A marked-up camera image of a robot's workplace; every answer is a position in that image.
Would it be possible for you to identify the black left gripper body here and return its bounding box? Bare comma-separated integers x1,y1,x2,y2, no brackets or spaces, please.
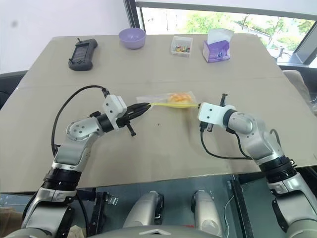
116,105,137,138

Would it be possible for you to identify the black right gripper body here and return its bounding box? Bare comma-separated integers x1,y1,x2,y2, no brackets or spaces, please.
199,93,228,132

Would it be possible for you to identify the clear yellow-zip plastic bag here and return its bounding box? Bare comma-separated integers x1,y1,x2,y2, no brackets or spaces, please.
135,91,200,111

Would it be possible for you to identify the orange waffle bread snack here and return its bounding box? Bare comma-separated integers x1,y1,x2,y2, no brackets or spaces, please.
167,92,193,104

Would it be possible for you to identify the purple tissue pack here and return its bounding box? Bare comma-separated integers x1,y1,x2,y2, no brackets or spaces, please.
202,28,235,63

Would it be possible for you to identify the clear box of coloured pins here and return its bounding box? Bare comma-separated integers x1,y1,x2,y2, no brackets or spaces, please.
170,36,194,57

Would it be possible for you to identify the purple plastic bowl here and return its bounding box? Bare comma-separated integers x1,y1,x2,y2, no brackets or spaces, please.
118,27,146,50

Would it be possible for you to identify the black handheld controller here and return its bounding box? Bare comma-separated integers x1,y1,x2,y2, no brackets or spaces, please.
68,37,99,71

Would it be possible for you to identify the black table leg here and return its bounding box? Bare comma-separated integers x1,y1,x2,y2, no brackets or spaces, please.
227,173,251,238

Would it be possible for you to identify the silver right robot leg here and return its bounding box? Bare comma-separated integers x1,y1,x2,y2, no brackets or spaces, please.
192,189,222,231

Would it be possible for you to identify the silver robot leg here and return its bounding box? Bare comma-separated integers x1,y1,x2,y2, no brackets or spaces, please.
122,190,164,229
192,189,222,231

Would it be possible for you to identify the silver left robot leg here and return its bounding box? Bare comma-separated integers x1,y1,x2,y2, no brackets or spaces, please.
122,190,164,229

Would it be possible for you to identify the small white device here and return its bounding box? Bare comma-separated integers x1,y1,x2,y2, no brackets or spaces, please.
269,47,285,61

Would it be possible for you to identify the beige cushion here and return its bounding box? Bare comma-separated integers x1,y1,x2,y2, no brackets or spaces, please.
282,70,317,112

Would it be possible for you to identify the grey robot torso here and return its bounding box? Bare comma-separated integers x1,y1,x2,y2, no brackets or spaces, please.
84,224,223,238

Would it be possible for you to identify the beige cloth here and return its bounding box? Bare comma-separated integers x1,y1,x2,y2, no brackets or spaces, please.
66,224,86,238

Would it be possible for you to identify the black chair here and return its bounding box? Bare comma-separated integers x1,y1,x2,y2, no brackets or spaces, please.
0,70,28,110

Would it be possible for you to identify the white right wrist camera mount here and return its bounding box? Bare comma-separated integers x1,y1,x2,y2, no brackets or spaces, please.
197,102,236,128

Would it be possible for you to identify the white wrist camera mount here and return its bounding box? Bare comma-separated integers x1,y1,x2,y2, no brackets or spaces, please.
103,94,128,131
197,102,236,128

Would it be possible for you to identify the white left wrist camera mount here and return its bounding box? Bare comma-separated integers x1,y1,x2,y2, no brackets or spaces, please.
103,94,128,131

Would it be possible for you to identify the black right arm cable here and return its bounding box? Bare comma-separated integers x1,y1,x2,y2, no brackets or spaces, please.
199,126,253,161

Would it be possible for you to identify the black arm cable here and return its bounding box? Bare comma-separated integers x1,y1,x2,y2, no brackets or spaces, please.
199,126,253,161
51,85,111,156

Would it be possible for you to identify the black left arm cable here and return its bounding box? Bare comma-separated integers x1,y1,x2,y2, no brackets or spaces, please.
51,85,111,156

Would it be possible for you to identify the small metal bracket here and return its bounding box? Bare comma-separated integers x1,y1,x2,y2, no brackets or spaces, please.
105,190,119,206

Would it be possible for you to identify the thin white cable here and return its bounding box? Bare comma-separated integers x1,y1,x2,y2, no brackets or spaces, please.
224,190,236,238

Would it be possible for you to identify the black metal stand frame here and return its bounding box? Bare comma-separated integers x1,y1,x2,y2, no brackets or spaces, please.
89,190,109,236

